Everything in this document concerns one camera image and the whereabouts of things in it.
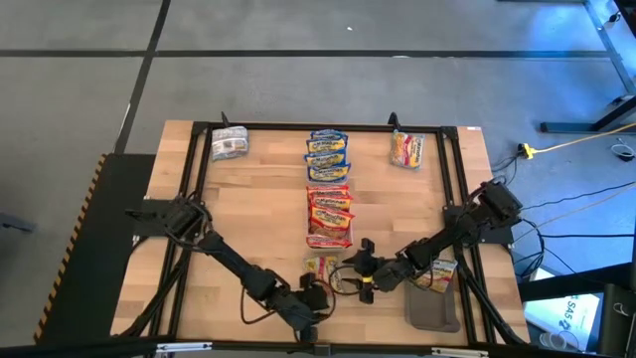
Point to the black hazard striped floor mat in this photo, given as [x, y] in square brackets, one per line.
[99, 258]

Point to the metal desk frame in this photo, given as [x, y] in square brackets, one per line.
[566, 127]

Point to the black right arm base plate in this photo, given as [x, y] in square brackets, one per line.
[499, 236]

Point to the dark grey plastic bin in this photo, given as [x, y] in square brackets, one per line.
[429, 310]

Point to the blue Maruchan soy sauce packet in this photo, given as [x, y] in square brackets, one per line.
[325, 160]
[328, 174]
[325, 145]

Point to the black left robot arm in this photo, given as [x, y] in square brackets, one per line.
[233, 261]

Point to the clear plastic bin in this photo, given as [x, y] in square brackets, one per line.
[350, 158]

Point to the white plastic bin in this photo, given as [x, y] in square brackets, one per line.
[352, 238]

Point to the black desk edge bar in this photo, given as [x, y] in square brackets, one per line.
[571, 284]

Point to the blue and white sign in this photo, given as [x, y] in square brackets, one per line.
[571, 313]

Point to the clear plastic cup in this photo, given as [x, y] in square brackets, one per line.
[556, 342]

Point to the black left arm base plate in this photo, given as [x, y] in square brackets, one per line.
[144, 226]

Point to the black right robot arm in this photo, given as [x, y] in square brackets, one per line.
[447, 241]

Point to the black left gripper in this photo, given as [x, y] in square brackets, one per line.
[305, 305]

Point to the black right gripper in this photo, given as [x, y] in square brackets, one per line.
[395, 274]

